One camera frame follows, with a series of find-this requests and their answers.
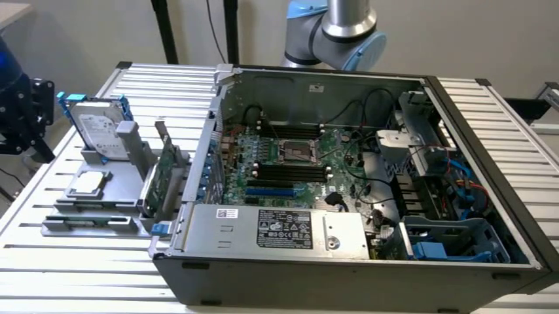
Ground silver power supply unit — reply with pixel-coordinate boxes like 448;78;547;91
179;203;371;261

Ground black wire on case wall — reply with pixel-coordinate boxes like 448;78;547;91
339;88;399;129

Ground aluminium frame rail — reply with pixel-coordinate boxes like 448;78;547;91
528;82;559;133

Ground blue SATA wire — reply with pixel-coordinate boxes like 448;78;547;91
440;154;478;219

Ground black box beside table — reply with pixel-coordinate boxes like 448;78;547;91
502;97;547;121

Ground green graphics card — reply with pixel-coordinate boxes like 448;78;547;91
137;120;185;217

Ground red wire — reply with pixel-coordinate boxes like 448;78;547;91
454;181;490;203

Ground CPU socket with metal frame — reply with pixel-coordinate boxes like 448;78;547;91
272;138;320;165

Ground black stand pole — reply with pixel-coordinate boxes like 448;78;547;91
222;0;242;65
149;0;180;65

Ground grey parts rack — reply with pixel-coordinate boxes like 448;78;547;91
40;120;194;240

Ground metal disk cage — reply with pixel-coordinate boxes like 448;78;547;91
374;90;460;175

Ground blue disk caddy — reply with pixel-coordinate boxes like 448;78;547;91
56;92;133;165

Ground green motherboard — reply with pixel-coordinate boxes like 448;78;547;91
216;125;375;211

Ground silver hard disk drive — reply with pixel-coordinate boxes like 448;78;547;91
69;101;127;162

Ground black RAM slot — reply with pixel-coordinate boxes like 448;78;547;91
259;129;326;135
254;166;331;175
252;171;331;179
260;122;326;129
252;175;331;183
255;162;331;170
259;126;326;132
259;132;326;139

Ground thin black hanging cable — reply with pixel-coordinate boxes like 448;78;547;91
206;0;230;63

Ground silver CPU chip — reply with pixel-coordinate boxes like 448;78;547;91
71;171;112;194

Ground green RAM stick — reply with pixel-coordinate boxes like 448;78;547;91
47;215;115;227

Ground open black PC case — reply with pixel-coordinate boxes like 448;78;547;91
147;63;559;307

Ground black fan shroud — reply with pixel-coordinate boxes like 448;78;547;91
387;172;447;220

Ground black looped power wire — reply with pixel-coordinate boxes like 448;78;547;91
352;176;399;217

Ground blue expansion slot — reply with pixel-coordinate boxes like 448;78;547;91
244;186;295;197

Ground blue plastic disk bay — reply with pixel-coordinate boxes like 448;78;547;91
398;215;512;263

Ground black floor cable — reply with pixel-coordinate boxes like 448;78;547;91
0;167;27;204

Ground long black expansion slot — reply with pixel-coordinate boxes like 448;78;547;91
246;179;296;190

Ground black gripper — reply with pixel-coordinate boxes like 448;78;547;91
0;77;57;164

